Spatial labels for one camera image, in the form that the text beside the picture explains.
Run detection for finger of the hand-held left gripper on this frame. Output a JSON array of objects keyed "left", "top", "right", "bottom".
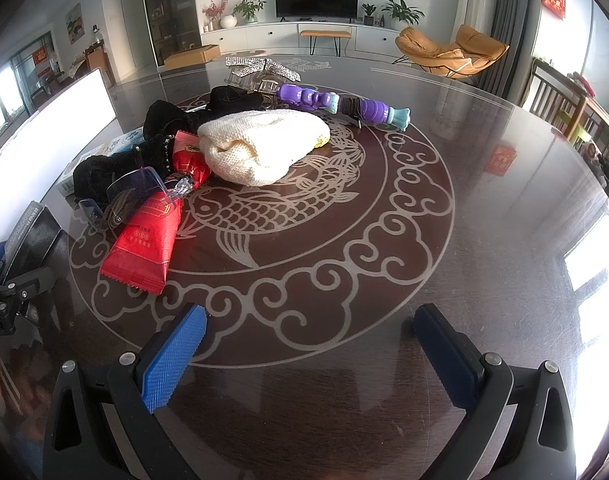
[{"left": 4, "top": 266, "right": 55, "bottom": 307}]

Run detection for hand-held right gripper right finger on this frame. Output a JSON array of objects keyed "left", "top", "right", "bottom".
[{"left": 414, "top": 304, "right": 577, "bottom": 480}]

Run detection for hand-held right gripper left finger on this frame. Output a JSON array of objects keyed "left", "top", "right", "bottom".
[{"left": 43, "top": 304, "right": 208, "bottom": 480}]

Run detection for tan rubber band bundle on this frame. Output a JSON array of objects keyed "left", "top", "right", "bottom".
[{"left": 103, "top": 190, "right": 146, "bottom": 227}]

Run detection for blue and white ointment box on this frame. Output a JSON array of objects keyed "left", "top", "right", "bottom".
[{"left": 58, "top": 129, "right": 146, "bottom": 197}]

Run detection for white storage box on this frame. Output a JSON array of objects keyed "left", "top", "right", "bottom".
[{"left": 0, "top": 69, "right": 117, "bottom": 201}]

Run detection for black velvet scrunchie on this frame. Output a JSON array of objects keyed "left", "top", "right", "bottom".
[{"left": 143, "top": 100, "right": 210, "bottom": 142}]

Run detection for cream knitted hat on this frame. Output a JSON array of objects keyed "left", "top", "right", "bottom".
[{"left": 198, "top": 109, "right": 330, "bottom": 186}]

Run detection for large red snack packet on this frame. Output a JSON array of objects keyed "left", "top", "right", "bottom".
[{"left": 100, "top": 192, "right": 183, "bottom": 295}]

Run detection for clear plastic glasses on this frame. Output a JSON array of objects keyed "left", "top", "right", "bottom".
[{"left": 78, "top": 166, "right": 192, "bottom": 227}]

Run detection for small red snack packet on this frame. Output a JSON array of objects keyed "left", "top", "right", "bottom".
[{"left": 171, "top": 130, "right": 211, "bottom": 191}]

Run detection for cardboard box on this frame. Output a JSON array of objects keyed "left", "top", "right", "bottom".
[{"left": 164, "top": 43, "right": 220, "bottom": 71}]

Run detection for black cloth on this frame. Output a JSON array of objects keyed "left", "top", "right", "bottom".
[{"left": 208, "top": 86, "right": 281, "bottom": 112}]

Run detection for purple and teal toy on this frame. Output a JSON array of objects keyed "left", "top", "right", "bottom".
[{"left": 278, "top": 84, "right": 413, "bottom": 133}]

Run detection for dark glass display cabinet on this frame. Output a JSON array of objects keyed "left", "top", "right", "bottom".
[{"left": 140, "top": 0, "right": 202, "bottom": 69}]

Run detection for clear hair claw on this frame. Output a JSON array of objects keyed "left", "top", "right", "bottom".
[{"left": 224, "top": 73, "right": 281, "bottom": 97}]

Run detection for dark wooden chair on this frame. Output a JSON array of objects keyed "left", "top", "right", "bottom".
[{"left": 521, "top": 57, "right": 609, "bottom": 147}]

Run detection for silver sparkly bow hair clip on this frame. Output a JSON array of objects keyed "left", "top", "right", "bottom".
[{"left": 225, "top": 57, "right": 303, "bottom": 82}]

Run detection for red flowers in vase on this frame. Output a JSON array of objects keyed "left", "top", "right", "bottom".
[{"left": 202, "top": 0, "right": 229, "bottom": 32}]

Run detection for orange lounge chair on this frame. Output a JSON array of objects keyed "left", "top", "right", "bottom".
[{"left": 393, "top": 25, "right": 510, "bottom": 82}]

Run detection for white television cabinet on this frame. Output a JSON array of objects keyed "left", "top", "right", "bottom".
[{"left": 200, "top": 22, "right": 421, "bottom": 57}]

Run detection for green potted plant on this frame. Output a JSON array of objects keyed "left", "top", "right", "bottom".
[{"left": 232, "top": 0, "right": 267, "bottom": 24}]

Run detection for grey curtain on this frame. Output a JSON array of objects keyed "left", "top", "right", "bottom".
[{"left": 478, "top": 0, "right": 546, "bottom": 106}]

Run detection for wooden bench with metal legs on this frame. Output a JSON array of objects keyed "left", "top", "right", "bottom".
[{"left": 300, "top": 29, "right": 353, "bottom": 57}]

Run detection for large leafy potted plant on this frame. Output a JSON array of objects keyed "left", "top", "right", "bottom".
[{"left": 381, "top": 0, "right": 425, "bottom": 31}]

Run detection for framed wall picture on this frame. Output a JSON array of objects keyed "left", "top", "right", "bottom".
[{"left": 65, "top": 3, "right": 83, "bottom": 44}]

